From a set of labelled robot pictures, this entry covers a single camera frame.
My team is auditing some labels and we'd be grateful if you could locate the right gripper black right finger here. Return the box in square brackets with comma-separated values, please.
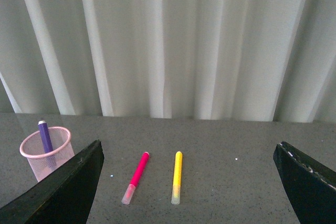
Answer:
[273, 142, 335, 223]

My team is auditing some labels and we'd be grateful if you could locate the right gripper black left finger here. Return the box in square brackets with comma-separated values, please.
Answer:
[1, 140, 103, 223]

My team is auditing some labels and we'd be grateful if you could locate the purple pen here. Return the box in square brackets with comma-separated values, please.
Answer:
[38, 120, 57, 172]

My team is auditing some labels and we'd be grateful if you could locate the pink pen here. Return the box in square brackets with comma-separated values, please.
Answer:
[121, 152, 150, 205]

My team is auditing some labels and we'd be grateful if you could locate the pink mesh cup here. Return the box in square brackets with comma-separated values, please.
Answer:
[19, 126, 74, 182]

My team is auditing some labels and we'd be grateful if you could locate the yellow pen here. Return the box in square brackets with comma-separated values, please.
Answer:
[171, 151, 183, 205]

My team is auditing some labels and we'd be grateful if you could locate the white curtain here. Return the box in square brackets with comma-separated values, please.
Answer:
[1, 0, 335, 122]

